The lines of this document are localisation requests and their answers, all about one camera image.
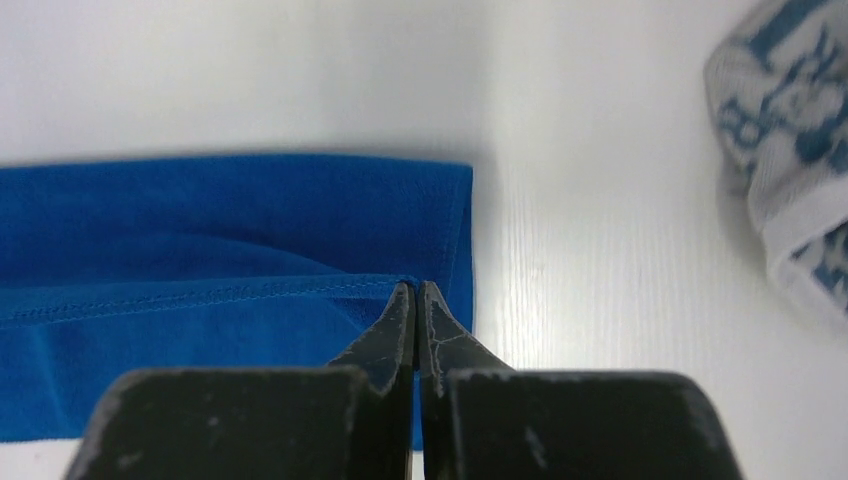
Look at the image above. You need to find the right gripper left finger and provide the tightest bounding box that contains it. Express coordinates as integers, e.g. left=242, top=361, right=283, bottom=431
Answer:
left=66, top=283, right=416, bottom=479

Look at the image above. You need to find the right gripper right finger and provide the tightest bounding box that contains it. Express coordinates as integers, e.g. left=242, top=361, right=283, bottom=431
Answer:
left=417, top=282, right=742, bottom=479

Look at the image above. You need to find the dark blue towel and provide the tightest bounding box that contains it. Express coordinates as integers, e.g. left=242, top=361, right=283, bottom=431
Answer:
left=1, top=154, right=474, bottom=442

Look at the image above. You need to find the patterned white blue cloth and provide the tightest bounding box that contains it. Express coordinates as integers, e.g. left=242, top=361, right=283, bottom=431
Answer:
left=704, top=1, right=847, bottom=331

